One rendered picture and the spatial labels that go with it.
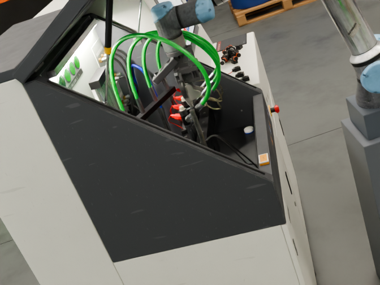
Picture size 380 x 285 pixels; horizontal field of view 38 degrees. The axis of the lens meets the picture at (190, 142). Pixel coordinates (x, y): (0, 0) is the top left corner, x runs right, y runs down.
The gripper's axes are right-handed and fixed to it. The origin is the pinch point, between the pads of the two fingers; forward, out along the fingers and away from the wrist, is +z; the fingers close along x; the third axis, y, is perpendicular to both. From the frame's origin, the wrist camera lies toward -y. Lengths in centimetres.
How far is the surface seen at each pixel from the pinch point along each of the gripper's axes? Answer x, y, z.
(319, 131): 164, 43, 112
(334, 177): 105, 44, 112
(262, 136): -5.4, 20.9, 16.6
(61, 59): -17.9, -28.4, -32.7
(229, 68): 61, 10, 14
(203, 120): 13.6, -0.1, 13.5
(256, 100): 25.5, 20.3, 16.6
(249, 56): 68, 20, 14
